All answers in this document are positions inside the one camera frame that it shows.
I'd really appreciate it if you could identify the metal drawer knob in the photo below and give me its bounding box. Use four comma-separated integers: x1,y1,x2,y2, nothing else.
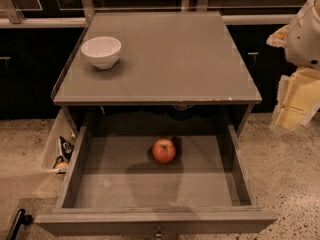
154,226,163,240

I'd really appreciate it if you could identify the snack bag in bin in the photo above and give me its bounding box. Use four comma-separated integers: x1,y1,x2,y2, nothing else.
58,136,74,162

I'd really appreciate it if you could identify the white ceramic bowl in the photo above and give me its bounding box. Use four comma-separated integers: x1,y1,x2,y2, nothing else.
81,37,122,70

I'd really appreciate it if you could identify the red apple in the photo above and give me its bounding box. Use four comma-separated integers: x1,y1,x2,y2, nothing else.
152,138,176,164

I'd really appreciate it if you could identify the small orange fruit in bin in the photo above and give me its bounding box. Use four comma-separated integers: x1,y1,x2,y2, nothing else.
57,162,69,169

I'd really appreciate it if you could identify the open grey top drawer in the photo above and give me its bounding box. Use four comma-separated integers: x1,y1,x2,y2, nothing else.
35,126,277,236

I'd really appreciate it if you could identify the black handle object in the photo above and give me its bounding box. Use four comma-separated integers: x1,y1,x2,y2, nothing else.
5,209,33,240

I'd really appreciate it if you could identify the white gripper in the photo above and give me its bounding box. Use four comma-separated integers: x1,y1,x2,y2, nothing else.
266,0,320,131

